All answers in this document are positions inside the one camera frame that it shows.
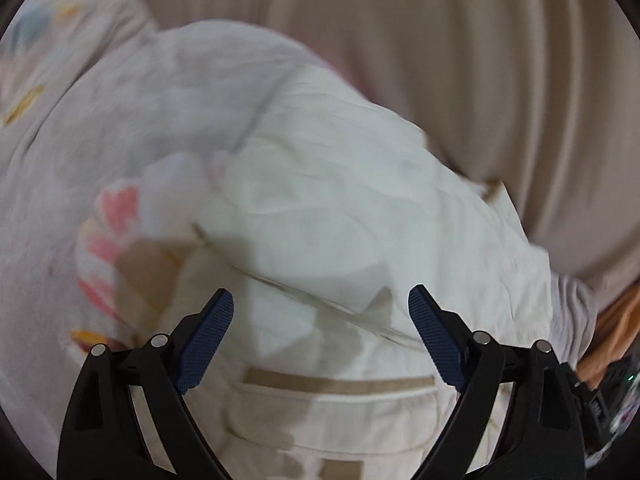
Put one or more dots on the orange cloth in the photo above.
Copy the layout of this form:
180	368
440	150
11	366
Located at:
617	330

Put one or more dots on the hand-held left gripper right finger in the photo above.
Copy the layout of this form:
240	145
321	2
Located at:
435	340

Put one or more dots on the beige curtain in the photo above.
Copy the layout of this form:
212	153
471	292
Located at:
450	60

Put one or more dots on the light grey garment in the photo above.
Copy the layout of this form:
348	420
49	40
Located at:
35	260

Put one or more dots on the cream padded jacket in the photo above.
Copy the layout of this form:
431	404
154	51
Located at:
325	200

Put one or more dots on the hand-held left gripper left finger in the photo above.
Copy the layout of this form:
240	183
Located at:
207	340

